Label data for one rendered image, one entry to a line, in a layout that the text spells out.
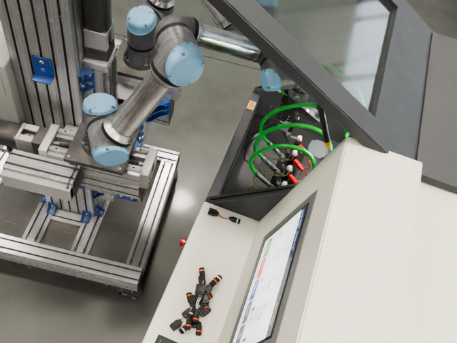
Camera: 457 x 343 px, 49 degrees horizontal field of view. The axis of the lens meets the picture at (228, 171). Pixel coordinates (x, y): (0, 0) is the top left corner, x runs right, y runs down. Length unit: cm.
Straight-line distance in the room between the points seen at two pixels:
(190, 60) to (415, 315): 89
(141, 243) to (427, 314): 165
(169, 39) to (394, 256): 84
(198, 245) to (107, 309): 105
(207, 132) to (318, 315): 239
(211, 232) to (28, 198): 130
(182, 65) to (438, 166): 79
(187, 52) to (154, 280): 162
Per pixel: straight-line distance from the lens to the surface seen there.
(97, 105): 178
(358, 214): 131
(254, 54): 177
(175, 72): 148
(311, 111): 190
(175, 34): 151
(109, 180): 203
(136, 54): 220
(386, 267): 126
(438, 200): 155
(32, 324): 277
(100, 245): 267
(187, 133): 337
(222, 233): 184
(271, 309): 132
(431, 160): 159
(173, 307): 171
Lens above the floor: 257
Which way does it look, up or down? 53 degrees down
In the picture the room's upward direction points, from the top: 15 degrees clockwise
